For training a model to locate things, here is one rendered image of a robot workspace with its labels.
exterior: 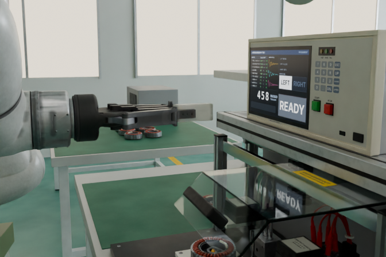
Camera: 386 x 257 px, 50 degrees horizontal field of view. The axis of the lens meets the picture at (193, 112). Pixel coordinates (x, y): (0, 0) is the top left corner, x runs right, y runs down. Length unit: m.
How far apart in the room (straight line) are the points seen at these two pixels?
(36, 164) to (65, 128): 0.56
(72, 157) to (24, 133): 1.64
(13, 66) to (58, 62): 4.82
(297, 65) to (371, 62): 0.20
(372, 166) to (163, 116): 0.33
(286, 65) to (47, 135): 0.53
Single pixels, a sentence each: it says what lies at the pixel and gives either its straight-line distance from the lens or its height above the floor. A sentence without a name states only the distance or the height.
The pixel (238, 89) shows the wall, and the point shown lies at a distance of 5.99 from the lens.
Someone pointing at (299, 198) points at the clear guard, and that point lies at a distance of 0.66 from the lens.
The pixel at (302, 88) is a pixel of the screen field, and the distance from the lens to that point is 0.87.
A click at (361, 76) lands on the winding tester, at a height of 1.25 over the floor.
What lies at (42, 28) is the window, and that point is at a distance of 5.35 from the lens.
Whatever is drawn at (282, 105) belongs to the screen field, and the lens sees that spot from 0.94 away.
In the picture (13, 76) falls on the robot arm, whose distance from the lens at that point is 0.54.
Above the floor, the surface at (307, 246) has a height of 0.92.
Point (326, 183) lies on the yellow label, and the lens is 0.74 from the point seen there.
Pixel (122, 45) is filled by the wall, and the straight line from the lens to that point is 5.44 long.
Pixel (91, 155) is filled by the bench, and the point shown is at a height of 0.74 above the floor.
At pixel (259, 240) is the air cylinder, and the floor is 0.82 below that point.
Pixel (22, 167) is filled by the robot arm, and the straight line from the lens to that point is 1.16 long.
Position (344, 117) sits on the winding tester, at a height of 1.17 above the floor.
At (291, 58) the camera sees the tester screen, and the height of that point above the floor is 1.27.
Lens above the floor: 1.28
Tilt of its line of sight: 8 degrees down
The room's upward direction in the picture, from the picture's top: straight up
